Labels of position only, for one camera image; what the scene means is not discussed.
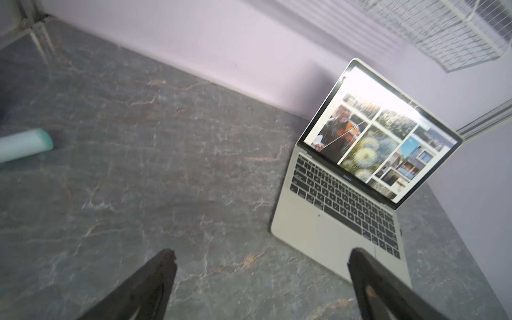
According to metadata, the long white wire basket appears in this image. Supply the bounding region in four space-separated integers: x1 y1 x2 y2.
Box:
357 0 511 73

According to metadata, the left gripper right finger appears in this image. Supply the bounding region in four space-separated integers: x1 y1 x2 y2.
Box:
347 247 448 320

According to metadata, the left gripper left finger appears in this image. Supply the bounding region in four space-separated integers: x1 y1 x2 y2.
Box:
79 249 177 319

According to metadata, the silver laptop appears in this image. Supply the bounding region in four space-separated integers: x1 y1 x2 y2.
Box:
270 58 463 284

